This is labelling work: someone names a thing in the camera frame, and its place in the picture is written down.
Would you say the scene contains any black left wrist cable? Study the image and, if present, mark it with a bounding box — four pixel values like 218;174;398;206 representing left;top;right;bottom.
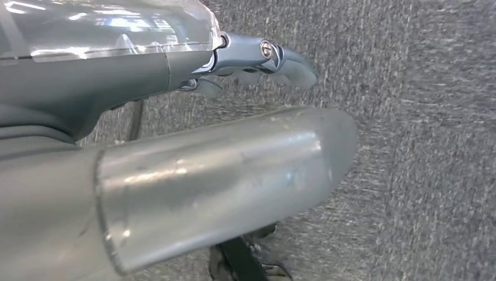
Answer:
126;100;145;142

